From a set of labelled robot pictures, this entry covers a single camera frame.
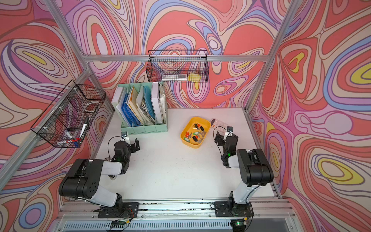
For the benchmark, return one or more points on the black wire basket wall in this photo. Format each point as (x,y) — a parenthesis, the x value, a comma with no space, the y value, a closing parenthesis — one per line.
(65,116)
(174,65)

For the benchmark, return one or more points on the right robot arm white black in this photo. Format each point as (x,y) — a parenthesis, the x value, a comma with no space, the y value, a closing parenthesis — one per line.
(255,172)

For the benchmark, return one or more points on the black wire basket back wall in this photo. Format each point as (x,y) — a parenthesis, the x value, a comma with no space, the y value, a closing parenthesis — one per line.
(174,65)

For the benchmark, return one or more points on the black wire basket left wall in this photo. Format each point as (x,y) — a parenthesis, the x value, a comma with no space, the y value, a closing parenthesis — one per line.
(65,116)

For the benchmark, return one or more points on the pink calculator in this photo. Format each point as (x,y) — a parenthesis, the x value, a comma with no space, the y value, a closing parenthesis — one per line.
(217,123)

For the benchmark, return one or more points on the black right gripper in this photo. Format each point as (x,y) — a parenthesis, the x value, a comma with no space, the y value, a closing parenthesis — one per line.
(221,137)

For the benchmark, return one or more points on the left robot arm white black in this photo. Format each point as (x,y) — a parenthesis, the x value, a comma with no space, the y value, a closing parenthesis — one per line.
(82,182)

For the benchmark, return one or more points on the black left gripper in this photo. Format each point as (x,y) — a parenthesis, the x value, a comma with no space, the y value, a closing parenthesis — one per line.
(133,149)

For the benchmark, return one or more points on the white binder in rack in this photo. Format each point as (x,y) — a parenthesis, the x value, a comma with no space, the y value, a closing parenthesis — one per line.
(156,103)

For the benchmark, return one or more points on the yellow sticky note pad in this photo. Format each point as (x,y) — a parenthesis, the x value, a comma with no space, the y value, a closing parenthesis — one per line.
(193,77)

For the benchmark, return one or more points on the yellow plastic storage box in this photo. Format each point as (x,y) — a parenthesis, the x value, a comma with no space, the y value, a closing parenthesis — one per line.
(190,128)

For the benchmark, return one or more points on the black white marker pen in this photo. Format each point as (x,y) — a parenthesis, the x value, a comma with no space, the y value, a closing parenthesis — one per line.
(84,127)

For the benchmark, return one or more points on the green file organizer rack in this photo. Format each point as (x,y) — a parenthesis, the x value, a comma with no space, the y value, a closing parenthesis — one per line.
(133,106)

